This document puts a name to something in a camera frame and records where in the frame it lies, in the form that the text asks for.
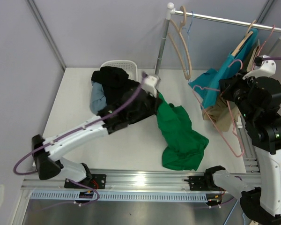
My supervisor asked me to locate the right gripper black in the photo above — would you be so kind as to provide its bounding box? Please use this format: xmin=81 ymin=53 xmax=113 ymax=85
xmin=218 ymin=68 xmax=256 ymax=121

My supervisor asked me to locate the black t shirt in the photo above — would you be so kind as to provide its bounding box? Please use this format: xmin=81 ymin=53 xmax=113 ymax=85
xmin=91 ymin=66 xmax=155 ymax=126

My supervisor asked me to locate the teal t shirt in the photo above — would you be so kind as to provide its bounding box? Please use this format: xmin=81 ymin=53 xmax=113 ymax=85
xmin=189 ymin=28 xmax=258 ymax=108

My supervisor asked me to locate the grey-blue t shirt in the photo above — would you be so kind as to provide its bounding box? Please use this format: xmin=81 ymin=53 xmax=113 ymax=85
xmin=90 ymin=82 xmax=107 ymax=114

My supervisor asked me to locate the beige wooden hanger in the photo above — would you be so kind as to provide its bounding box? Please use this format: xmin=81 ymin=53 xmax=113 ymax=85
xmin=168 ymin=6 xmax=192 ymax=81

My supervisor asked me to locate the green t shirt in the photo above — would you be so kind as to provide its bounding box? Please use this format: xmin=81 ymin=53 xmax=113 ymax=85
xmin=156 ymin=93 xmax=209 ymax=171

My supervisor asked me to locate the light blue wire hanger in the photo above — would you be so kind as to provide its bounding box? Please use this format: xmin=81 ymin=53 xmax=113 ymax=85
xmin=182 ymin=15 xmax=194 ymax=81

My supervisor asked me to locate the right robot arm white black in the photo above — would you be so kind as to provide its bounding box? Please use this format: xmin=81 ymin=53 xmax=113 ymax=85
xmin=203 ymin=75 xmax=281 ymax=225

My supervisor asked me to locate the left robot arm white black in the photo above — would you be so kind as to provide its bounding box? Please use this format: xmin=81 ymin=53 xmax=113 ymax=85
xmin=32 ymin=90 xmax=163 ymax=188

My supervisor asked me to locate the beige t shirt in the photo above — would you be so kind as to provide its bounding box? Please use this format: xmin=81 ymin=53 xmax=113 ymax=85
xmin=202 ymin=39 xmax=260 ymax=132

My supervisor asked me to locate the white plastic laundry basket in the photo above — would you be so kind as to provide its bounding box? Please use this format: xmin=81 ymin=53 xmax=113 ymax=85
xmin=101 ymin=60 xmax=138 ymax=81

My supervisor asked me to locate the metal clothes rack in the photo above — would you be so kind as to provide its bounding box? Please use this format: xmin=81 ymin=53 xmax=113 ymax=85
xmin=154 ymin=0 xmax=281 ymax=75

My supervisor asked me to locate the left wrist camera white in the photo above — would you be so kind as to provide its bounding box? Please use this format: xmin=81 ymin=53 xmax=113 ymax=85
xmin=141 ymin=71 xmax=160 ymax=98

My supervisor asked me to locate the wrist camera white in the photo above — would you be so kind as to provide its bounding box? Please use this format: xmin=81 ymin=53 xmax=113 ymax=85
xmin=141 ymin=71 xmax=160 ymax=98
xmin=243 ymin=55 xmax=276 ymax=80

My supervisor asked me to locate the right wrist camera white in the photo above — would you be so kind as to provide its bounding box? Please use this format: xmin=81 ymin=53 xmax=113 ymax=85
xmin=243 ymin=55 xmax=276 ymax=80

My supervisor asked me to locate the pink wire hanger beige shirt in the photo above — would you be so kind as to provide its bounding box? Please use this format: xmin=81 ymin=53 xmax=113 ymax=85
xmin=251 ymin=25 xmax=275 ymax=71

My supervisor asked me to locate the aluminium mounting rail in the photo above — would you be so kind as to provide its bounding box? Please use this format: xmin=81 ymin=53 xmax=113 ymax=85
xmin=21 ymin=169 xmax=203 ymax=192

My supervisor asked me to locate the blue wire hanger on floor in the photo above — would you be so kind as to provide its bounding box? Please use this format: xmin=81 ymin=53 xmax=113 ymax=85
xmin=223 ymin=200 xmax=247 ymax=225

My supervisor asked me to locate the white slotted cable duct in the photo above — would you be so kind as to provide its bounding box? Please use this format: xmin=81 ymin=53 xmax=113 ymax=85
xmin=30 ymin=190 xmax=208 ymax=203

